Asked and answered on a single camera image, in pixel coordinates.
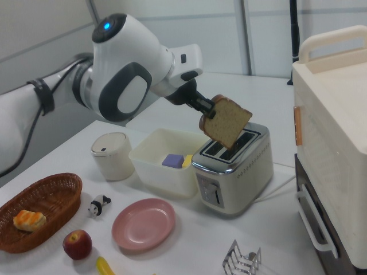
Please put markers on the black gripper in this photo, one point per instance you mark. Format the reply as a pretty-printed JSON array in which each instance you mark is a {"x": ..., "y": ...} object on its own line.
[{"x": 185, "y": 94}]

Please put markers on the brown bread slice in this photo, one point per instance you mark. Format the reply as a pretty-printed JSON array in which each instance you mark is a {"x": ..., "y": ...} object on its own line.
[{"x": 226, "y": 123}]

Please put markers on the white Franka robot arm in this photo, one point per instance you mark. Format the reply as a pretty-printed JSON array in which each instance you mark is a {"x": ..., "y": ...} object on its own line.
[{"x": 126, "y": 66}]

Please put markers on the silver cream two-slot toaster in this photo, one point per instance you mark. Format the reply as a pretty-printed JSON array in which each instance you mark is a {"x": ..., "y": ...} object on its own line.
[{"x": 243, "y": 174}]

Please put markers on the yellow block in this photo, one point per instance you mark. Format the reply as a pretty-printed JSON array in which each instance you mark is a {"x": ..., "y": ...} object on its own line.
[{"x": 187, "y": 161}]

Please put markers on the purple block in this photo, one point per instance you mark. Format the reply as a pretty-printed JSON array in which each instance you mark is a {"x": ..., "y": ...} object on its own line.
[{"x": 172, "y": 161}]

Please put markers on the white plastic rectangular container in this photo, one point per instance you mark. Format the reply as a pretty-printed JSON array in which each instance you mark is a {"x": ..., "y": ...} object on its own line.
[{"x": 160, "y": 174}]

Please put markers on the black pole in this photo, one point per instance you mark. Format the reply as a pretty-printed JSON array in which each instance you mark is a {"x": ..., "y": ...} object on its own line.
[{"x": 294, "y": 34}]

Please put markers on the small cream lidded bin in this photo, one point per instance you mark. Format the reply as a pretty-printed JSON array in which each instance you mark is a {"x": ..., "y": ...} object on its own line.
[{"x": 111, "y": 160}]

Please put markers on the cream toy microwave oven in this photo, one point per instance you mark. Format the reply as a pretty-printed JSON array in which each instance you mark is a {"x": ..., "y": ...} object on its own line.
[{"x": 332, "y": 137}]

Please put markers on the pink plate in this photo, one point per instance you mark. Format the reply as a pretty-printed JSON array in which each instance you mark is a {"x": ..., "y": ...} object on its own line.
[{"x": 143, "y": 224}]

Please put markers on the panda toy figure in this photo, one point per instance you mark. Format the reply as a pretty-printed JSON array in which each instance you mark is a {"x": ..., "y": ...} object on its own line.
[{"x": 97, "y": 204}]

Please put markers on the brown wicker basket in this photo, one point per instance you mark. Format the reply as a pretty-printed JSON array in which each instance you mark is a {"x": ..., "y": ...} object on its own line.
[{"x": 54, "y": 197}]

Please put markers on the red apple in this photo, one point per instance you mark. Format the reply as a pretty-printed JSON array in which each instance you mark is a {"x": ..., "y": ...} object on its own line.
[{"x": 77, "y": 245}]

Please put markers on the yellow banana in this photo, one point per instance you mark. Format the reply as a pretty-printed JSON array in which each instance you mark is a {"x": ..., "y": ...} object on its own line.
[{"x": 103, "y": 267}]

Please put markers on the orange glazed pastry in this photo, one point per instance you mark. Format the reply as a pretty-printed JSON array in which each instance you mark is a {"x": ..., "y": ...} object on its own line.
[{"x": 28, "y": 220}]

